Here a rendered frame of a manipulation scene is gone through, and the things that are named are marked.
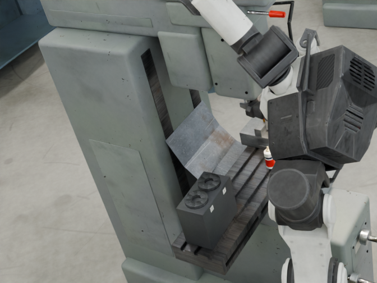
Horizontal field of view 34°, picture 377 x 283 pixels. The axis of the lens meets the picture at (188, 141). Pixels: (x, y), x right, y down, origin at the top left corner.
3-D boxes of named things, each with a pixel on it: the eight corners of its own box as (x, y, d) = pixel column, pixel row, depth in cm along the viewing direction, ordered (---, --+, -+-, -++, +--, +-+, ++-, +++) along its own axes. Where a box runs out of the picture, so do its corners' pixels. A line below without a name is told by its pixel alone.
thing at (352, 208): (376, 283, 299) (372, 194, 264) (353, 334, 280) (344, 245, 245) (234, 240, 343) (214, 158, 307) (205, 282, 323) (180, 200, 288)
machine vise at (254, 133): (326, 139, 268) (323, 119, 262) (312, 160, 259) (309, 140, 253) (256, 125, 288) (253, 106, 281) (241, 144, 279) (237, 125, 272)
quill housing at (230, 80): (279, 76, 244) (267, 3, 225) (255, 104, 231) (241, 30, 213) (237, 70, 254) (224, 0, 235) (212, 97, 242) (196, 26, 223)
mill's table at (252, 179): (345, 95, 305) (344, 81, 301) (225, 275, 230) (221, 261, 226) (302, 88, 318) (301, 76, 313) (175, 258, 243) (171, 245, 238)
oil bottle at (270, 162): (277, 164, 262) (274, 144, 256) (272, 170, 260) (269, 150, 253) (269, 162, 265) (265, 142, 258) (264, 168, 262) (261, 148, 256)
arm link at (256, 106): (264, 87, 245) (287, 95, 237) (267, 107, 251) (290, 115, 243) (243, 104, 239) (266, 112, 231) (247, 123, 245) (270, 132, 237)
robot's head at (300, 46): (315, 65, 193) (324, 45, 194) (310, 53, 186) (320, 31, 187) (297, 60, 196) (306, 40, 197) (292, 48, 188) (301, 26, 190)
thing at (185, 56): (238, 62, 254) (228, 4, 238) (209, 94, 239) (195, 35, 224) (200, 56, 264) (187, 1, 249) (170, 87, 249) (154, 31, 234)
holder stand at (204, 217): (238, 211, 245) (229, 173, 233) (212, 250, 231) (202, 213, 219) (212, 205, 251) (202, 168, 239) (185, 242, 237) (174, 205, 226)
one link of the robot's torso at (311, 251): (340, 311, 195) (327, 219, 165) (286, 305, 202) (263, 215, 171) (345, 272, 205) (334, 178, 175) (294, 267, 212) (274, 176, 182)
